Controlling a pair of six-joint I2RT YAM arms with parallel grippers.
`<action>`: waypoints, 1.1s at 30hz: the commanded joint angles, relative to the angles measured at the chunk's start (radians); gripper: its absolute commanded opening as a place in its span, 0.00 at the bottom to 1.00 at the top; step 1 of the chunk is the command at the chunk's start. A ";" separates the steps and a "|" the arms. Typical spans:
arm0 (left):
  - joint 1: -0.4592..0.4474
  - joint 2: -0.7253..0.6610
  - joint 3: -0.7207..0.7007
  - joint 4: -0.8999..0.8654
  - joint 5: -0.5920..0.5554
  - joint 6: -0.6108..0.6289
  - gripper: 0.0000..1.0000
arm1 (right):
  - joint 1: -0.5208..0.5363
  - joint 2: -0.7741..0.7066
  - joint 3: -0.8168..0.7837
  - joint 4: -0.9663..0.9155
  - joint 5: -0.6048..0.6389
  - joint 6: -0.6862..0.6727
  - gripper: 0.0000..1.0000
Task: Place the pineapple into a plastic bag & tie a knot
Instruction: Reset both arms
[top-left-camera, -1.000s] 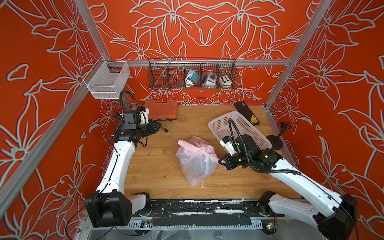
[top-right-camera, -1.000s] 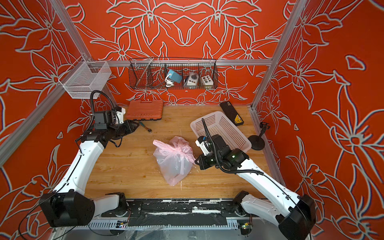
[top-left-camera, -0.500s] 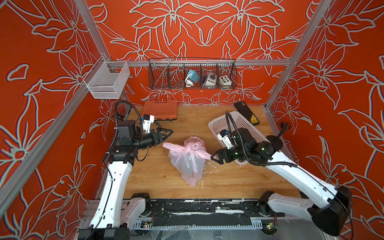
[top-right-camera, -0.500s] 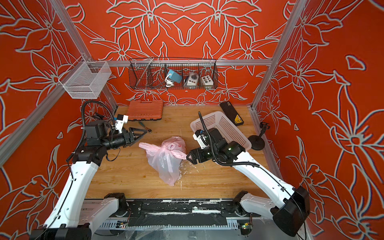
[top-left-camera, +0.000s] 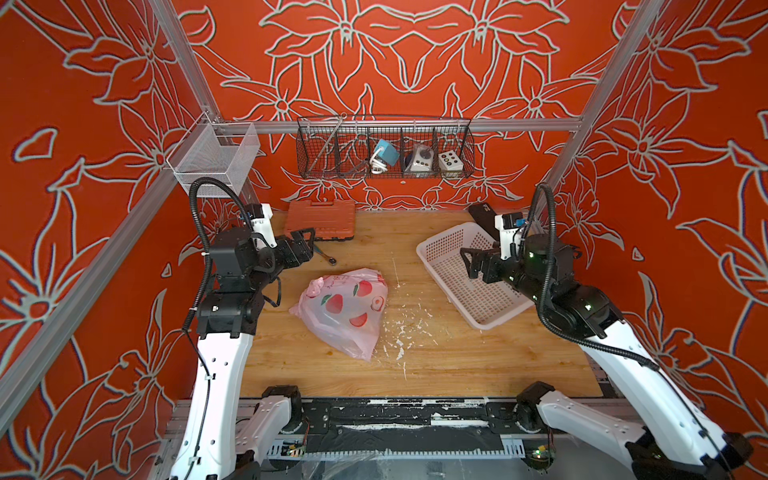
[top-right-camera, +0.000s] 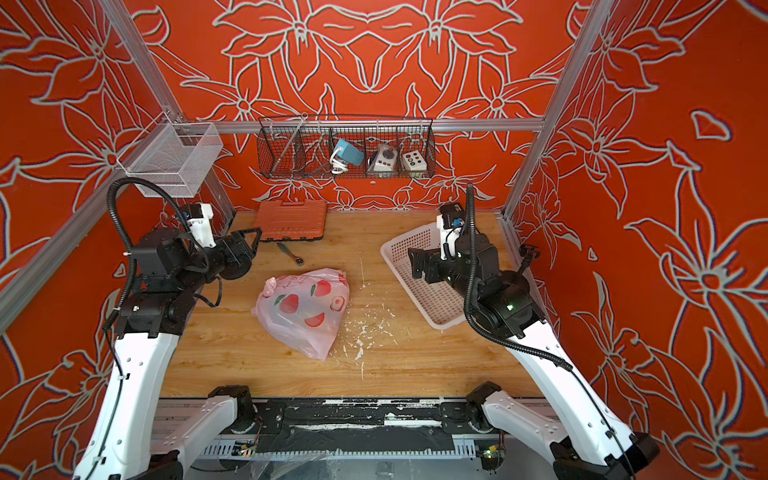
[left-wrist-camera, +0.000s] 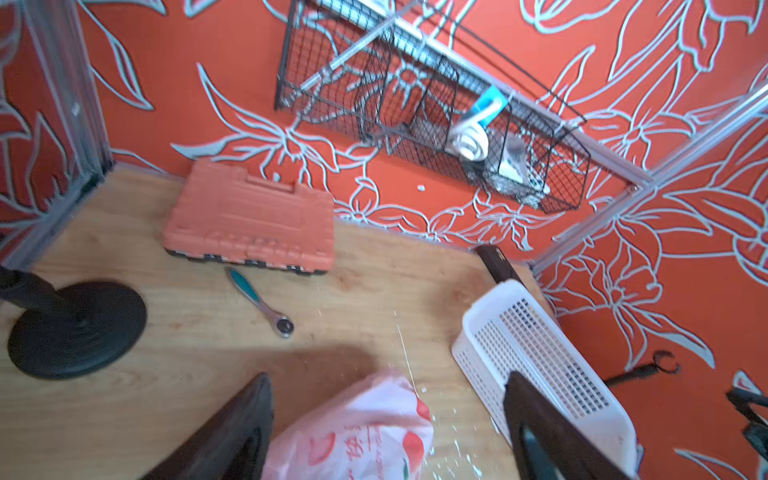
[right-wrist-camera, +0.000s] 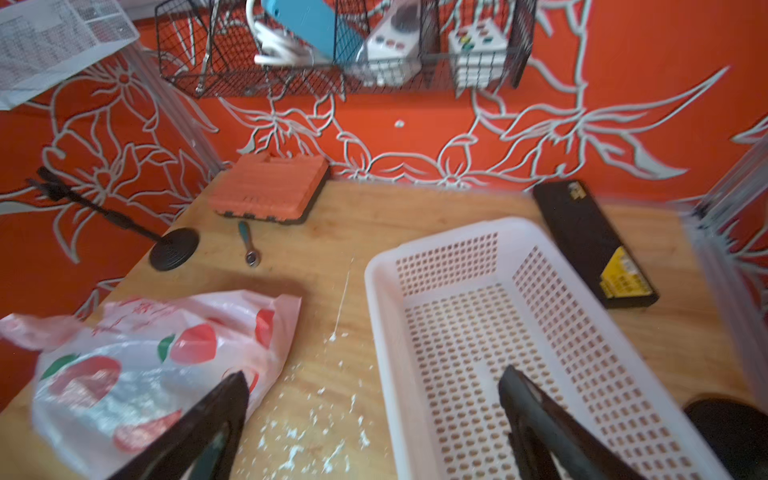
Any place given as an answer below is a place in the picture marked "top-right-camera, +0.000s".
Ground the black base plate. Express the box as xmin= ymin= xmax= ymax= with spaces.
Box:
xmin=217 ymin=397 xmax=505 ymax=457

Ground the pink plastic bag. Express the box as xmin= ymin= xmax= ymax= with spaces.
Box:
xmin=251 ymin=268 xmax=350 ymax=361

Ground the right black round stand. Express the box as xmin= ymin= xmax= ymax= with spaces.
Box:
xmin=517 ymin=244 xmax=541 ymax=275

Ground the white button box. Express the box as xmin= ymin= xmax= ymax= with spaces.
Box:
xmin=401 ymin=150 xmax=428 ymax=178

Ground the white knob device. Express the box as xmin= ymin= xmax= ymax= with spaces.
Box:
xmin=368 ymin=143 xmax=398 ymax=173

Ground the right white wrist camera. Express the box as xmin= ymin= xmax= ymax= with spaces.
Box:
xmin=436 ymin=203 xmax=466 ymax=260

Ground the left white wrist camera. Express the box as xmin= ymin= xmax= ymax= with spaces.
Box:
xmin=180 ymin=203 xmax=216 ymax=248

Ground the green handled screwdriver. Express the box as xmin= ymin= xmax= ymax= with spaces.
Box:
xmin=277 ymin=242 xmax=304 ymax=266

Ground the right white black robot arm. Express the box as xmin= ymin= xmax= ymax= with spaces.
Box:
xmin=408 ymin=184 xmax=660 ymax=479

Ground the clear wire wall basket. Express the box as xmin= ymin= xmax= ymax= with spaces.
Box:
xmin=117 ymin=122 xmax=223 ymax=199

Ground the white plastic basket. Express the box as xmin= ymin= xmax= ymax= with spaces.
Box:
xmin=380 ymin=220 xmax=465 ymax=330

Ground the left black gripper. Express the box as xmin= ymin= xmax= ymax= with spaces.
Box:
xmin=178 ymin=225 xmax=263 ymax=294

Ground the black wire wall basket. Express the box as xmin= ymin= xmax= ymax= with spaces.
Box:
xmin=257 ymin=114 xmax=437 ymax=180

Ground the blue white device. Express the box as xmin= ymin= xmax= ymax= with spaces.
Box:
xmin=329 ymin=139 xmax=365 ymax=175

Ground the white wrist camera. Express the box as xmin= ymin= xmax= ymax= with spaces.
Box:
xmin=436 ymin=203 xmax=466 ymax=260
xmin=180 ymin=203 xmax=216 ymax=248

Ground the orange tool case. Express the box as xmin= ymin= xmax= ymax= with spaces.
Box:
xmin=255 ymin=200 xmax=327 ymax=242

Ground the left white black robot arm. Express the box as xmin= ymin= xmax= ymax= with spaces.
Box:
xmin=73 ymin=177 xmax=262 ymax=479

